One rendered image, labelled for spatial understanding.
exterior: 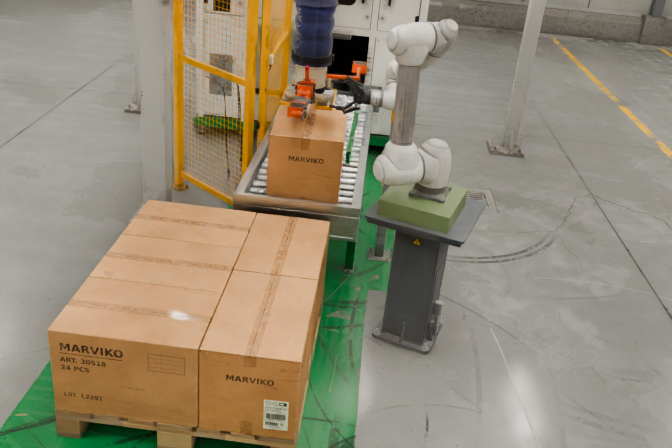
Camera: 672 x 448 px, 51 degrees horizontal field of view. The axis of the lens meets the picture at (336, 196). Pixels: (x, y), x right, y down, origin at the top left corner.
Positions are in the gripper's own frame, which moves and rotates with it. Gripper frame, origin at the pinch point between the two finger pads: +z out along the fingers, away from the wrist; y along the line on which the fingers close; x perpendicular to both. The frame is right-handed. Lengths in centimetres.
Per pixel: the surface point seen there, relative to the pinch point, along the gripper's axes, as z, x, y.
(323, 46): 7.7, 17.5, -20.1
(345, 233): -14, -10, 75
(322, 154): 2.4, -3.6, 32.8
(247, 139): 55, 66, 55
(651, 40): -482, 861, 105
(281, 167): 23.9, -4.0, 42.6
